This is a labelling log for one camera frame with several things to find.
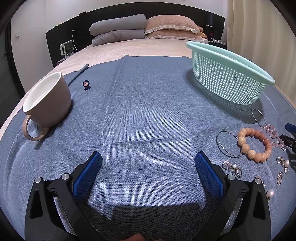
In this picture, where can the brown teddy bear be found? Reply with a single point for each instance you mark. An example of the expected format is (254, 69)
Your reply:
(201, 32)

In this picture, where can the gold crystal earring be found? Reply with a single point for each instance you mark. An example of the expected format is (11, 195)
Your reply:
(280, 178)
(259, 179)

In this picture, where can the blue cloth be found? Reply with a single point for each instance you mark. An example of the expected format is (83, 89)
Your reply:
(148, 115)

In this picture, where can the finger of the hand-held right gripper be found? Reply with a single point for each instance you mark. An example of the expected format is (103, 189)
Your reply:
(290, 128)
(288, 140)

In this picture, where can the beige bed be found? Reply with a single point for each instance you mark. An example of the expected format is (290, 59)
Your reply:
(138, 48)

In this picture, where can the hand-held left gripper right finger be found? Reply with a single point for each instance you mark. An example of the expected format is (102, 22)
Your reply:
(208, 176)

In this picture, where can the beige ceramic mug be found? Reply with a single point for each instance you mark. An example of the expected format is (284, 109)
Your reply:
(60, 97)

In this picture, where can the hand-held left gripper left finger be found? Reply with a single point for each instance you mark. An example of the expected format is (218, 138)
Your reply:
(87, 173)

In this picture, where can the grey folded duvet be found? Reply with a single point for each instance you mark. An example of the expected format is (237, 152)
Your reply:
(118, 27)

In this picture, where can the gold pearl earring pair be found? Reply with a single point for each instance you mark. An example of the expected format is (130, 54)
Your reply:
(286, 164)

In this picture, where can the white power strip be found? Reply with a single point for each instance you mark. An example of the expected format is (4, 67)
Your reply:
(217, 42)

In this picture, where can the mint green plastic basket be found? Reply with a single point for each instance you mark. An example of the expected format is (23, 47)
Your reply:
(231, 76)

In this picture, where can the person's left hand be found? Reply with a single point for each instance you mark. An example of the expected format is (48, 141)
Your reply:
(136, 237)

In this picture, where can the white small appliance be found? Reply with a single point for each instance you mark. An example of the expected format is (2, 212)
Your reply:
(67, 48)

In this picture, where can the pink frilled pillow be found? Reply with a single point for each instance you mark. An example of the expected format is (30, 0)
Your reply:
(171, 23)
(171, 34)

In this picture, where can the cream curtain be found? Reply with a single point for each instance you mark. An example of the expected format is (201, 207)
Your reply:
(261, 34)

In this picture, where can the large silver bangle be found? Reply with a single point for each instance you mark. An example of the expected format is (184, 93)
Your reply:
(217, 140)

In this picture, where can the black headboard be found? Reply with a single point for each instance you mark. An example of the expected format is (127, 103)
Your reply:
(60, 34)

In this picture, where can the small silver bangle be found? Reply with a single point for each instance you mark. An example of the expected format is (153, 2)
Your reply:
(252, 115)

